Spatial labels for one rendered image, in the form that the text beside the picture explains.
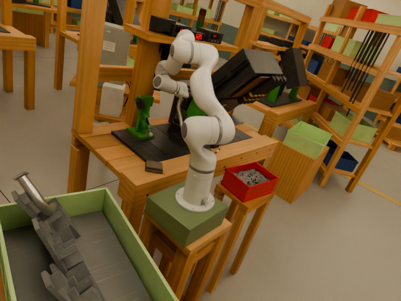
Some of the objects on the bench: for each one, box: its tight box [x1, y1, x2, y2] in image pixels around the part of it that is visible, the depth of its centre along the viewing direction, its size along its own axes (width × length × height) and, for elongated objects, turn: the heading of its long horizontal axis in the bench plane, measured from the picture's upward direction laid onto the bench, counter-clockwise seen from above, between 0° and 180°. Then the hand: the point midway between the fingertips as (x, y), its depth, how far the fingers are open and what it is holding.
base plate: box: [111, 123, 253, 162], centre depth 221 cm, size 42×110×2 cm, turn 109°
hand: (189, 93), depth 197 cm, fingers closed on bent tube, 3 cm apart
